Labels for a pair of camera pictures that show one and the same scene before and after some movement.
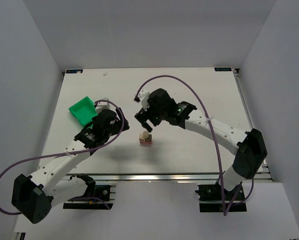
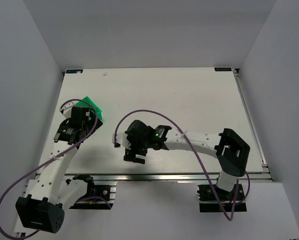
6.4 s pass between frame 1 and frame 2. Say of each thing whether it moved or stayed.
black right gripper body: moved
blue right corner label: stayed
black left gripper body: moved
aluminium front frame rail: stayed
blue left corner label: stayed
